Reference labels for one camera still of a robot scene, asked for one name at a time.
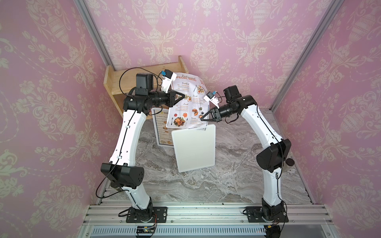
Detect white acrylic menu rack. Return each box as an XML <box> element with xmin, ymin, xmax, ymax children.
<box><xmin>151</xmin><ymin>107</ymin><xmax>175</xmax><ymax>148</ymax></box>

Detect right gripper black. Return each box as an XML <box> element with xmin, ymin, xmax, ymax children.
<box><xmin>201</xmin><ymin>104</ymin><xmax>237</xmax><ymax>124</ymax></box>

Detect small circuit board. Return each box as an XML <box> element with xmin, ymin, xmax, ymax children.
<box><xmin>137</xmin><ymin>226</ymin><xmax>156</xmax><ymax>235</ymax></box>

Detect pink special menu sheet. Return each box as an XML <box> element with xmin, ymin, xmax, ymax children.
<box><xmin>167</xmin><ymin>73</ymin><xmax>209</xmax><ymax>129</ymax></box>

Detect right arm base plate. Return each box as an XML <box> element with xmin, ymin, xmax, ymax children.
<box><xmin>243</xmin><ymin>206</ymin><xmax>289</xmax><ymax>223</ymax></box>

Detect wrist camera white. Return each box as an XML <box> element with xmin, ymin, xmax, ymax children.
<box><xmin>203</xmin><ymin>91</ymin><xmax>220</xmax><ymax>109</ymax></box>
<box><xmin>161</xmin><ymin>69</ymin><xmax>177</xmax><ymax>93</ymax></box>

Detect wooden shelf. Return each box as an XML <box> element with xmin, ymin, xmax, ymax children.
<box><xmin>104</xmin><ymin>56</ymin><xmax>189</xmax><ymax>117</ymax></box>

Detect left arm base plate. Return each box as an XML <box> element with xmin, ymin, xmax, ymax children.
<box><xmin>126</xmin><ymin>207</ymin><xmax>168</xmax><ymax>223</ymax></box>

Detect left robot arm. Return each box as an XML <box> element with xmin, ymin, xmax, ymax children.
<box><xmin>101</xmin><ymin>69</ymin><xmax>185</xmax><ymax>223</ymax></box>

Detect aluminium rail frame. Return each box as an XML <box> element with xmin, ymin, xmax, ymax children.
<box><xmin>78</xmin><ymin>201</ymin><xmax>339</xmax><ymax>238</ymax></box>

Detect small jar with black lid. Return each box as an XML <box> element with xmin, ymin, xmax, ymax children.
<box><xmin>282</xmin><ymin>158</ymin><xmax>295</xmax><ymax>173</ymax></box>

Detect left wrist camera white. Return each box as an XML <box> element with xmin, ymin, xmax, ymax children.
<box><xmin>161</xmin><ymin>69</ymin><xmax>177</xmax><ymax>93</ymax></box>

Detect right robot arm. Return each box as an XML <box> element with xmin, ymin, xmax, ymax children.
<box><xmin>201</xmin><ymin>85</ymin><xmax>292</xmax><ymax>223</ymax></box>

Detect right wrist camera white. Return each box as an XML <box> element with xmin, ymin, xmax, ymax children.
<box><xmin>203</xmin><ymin>91</ymin><xmax>220</xmax><ymax>109</ymax></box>

